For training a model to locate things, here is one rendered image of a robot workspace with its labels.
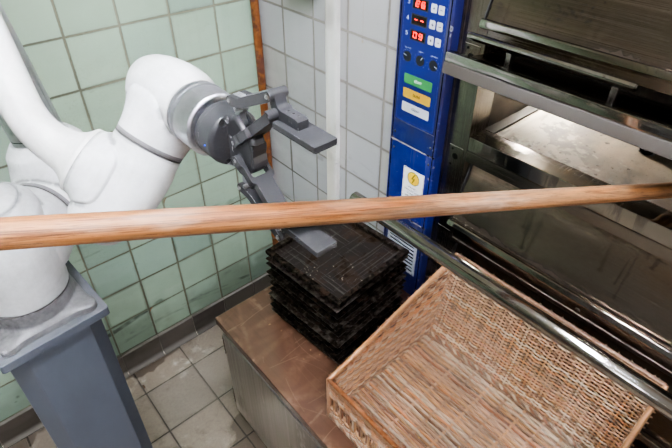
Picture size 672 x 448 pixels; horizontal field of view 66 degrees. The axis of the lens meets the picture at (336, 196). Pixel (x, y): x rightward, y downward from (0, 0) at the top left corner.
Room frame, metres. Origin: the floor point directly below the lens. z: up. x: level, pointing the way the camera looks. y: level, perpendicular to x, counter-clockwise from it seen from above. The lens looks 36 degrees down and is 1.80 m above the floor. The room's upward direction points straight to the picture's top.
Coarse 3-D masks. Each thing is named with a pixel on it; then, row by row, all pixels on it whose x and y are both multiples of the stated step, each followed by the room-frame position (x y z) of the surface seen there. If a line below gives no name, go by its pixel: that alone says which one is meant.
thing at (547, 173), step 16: (480, 144) 1.06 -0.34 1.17; (496, 144) 1.05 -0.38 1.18; (512, 144) 1.05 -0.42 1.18; (496, 160) 1.03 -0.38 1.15; (512, 160) 1.00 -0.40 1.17; (528, 160) 0.98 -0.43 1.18; (544, 160) 0.98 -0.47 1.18; (528, 176) 0.96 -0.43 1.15; (544, 176) 0.93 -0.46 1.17; (560, 176) 0.92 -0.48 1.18; (576, 176) 0.92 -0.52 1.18; (592, 208) 0.85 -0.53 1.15; (608, 208) 0.83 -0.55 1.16; (624, 208) 0.81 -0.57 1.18; (640, 208) 0.80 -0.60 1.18; (656, 208) 0.80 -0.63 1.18; (624, 224) 0.80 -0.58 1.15; (640, 224) 0.78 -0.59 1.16; (656, 224) 0.76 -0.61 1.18; (656, 240) 0.75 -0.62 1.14
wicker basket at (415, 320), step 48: (432, 288) 0.97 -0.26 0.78; (384, 336) 0.85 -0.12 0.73; (432, 336) 0.96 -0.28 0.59; (480, 336) 0.90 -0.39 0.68; (528, 336) 0.83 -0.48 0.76; (336, 384) 0.71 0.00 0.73; (384, 384) 0.81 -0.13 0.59; (432, 384) 0.81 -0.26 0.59; (480, 384) 0.81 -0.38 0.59; (528, 384) 0.77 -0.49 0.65; (576, 384) 0.71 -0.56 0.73; (384, 432) 0.60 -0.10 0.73; (432, 432) 0.68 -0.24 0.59; (480, 432) 0.68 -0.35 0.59; (528, 432) 0.68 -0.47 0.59; (576, 432) 0.66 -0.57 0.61; (624, 432) 0.61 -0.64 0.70
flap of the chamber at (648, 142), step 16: (448, 64) 0.98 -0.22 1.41; (496, 64) 1.00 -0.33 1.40; (528, 64) 1.03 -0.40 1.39; (464, 80) 0.94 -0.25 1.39; (480, 80) 0.92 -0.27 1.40; (496, 80) 0.90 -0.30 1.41; (544, 80) 0.92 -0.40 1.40; (560, 80) 0.93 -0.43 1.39; (576, 80) 0.94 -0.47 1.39; (512, 96) 0.86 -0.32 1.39; (528, 96) 0.84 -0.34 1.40; (544, 96) 0.82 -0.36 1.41; (592, 96) 0.85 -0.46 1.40; (624, 96) 0.87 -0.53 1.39; (640, 96) 0.88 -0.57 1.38; (560, 112) 0.79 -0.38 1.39; (576, 112) 0.77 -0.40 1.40; (640, 112) 0.79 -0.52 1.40; (656, 112) 0.80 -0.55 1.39; (592, 128) 0.75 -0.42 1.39; (608, 128) 0.73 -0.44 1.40; (624, 128) 0.71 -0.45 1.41; (640, 144) 0.69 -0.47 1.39; (656, 144) 0.68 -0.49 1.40
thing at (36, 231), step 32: (480, 192) 0.60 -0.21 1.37; (512, 192) 0.62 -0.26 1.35; (544, 192) 0.64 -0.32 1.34; (576, 192) 0.67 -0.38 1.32; (608, 192) 0.70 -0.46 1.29; (640, 192) 0.74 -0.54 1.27; (0, 224) 0.35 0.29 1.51; (32, 224) 0.36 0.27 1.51; (64, 224) 0.36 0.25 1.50; (96, 224) 0.37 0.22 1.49; (128, 224) 0.38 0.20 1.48; (160, 224) 0.40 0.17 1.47; (192, 224) 0.41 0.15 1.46; (224, 224) 0.42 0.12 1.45; (256, 224) 0.44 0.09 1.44; (288, 224) 0.45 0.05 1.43; (320, 224) 0.47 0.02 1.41
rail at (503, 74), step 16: (464, 64) 0.95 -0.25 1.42; (480, 64) 0.93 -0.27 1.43; (512, 80) 0.87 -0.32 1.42; (528, 80) 0.85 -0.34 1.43; (560, 96) 0.80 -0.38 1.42; (576, 96) 0.78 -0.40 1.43; (592, 112) 0.76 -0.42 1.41; (608, 112) 0.74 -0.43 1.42; (624, 112) 0.73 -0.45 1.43; (640, 128) 0.70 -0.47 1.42; (656, 128) 0.69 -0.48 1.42
